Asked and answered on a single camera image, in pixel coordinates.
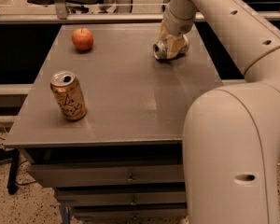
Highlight grey metal railing frame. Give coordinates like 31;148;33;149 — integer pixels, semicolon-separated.
0;0;280;26

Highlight black cables on floor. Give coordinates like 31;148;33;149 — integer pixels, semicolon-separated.
0;124;38;196

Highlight white green 7up can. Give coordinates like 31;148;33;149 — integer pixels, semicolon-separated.
153;35;189;60

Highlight top drawer front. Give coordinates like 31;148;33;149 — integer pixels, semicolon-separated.
28;161;184;188

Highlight bottom drawer front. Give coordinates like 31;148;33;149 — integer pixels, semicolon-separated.
72;203;187;220

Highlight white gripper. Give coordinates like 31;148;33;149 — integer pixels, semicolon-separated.
158;7;196;59

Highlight red apple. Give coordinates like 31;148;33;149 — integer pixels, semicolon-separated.
71;28;94;51

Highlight grey drawer cabinet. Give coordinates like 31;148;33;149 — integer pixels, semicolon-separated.
3;22;225;222

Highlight drawer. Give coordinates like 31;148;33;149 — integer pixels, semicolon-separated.
55;183;186;206
72;203;187;220
28;161;184;188

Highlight orange LaCroix can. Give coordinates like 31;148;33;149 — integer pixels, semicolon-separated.
50;71;87;121

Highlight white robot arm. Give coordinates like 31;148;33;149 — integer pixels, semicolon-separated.
159;0;280;224

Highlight middle drawer front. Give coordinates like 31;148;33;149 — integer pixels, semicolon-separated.
55;183;186;206

